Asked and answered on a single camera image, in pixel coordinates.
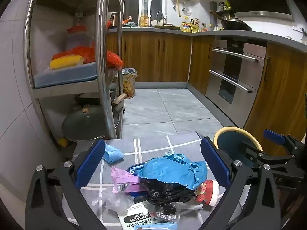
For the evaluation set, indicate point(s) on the grey checked floor mat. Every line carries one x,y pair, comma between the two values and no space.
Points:
153,141

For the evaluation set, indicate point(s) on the yellow printed packet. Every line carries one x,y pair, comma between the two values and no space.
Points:
189,27

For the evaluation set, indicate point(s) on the wooden base cabinet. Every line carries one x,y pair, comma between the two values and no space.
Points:
283,95
153,57

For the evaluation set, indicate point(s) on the grey-blue tray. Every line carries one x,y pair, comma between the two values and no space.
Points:
67,76

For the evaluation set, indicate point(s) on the grey kitchen countertop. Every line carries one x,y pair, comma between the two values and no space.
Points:
239,34

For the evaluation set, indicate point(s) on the red floral paper cup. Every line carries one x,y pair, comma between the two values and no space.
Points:
207,191

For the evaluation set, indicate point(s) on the plastic container with red lid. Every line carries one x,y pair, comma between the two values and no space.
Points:
76,40

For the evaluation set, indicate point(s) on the orange plastic bag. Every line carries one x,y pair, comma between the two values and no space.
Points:
112,60

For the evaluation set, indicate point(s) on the yellow food packet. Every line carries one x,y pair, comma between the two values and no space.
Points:
64,61

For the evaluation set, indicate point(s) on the small patterned waste bin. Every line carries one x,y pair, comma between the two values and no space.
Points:
129,86

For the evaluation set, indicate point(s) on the small yellow object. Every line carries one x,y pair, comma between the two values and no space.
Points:
63,142

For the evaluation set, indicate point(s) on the dark rectangular tray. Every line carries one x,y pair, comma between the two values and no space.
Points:
168,26

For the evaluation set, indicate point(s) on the pink plastic packet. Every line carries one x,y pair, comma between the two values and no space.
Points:
124,179

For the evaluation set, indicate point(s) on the silver blister pack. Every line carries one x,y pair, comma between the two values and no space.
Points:
168,216

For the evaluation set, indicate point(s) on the white window frame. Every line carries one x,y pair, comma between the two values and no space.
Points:
145,0

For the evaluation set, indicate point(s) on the crumpled blue plastic bag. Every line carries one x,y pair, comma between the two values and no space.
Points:
168,170

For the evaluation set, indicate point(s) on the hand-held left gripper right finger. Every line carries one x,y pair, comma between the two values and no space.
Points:
214,160

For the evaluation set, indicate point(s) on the small blue plastic scrap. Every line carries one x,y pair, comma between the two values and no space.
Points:
112,154

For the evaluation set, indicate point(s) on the blue face mask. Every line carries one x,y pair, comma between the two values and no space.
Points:
163,227

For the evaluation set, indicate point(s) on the copper coloured bottle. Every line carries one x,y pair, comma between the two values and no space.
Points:
114,20

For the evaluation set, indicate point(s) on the amber glass bottle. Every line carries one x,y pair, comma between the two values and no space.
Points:
144,21

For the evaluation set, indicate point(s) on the dark pot lid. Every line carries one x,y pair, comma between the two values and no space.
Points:
88,124

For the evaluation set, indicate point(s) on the metal kitchen faucet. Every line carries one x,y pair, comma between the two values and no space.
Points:
163,16

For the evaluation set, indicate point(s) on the clear plastic bag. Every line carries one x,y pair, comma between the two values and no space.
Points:
112,201

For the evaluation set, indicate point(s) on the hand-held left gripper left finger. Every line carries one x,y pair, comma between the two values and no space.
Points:
91,158

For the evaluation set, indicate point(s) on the blue bin with yellow rim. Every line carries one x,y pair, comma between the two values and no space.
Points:
227,139

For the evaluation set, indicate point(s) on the stainless steel shelf rack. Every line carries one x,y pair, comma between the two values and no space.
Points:
104,52

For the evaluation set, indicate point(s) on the black wok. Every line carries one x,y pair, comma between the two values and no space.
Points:
236,25

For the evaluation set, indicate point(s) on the black plastic bag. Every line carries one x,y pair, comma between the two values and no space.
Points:
165,191

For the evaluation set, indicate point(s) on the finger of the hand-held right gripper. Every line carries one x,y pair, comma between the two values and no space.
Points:
261,159
273,136

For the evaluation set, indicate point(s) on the stainless steel oven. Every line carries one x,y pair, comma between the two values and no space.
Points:
230,88

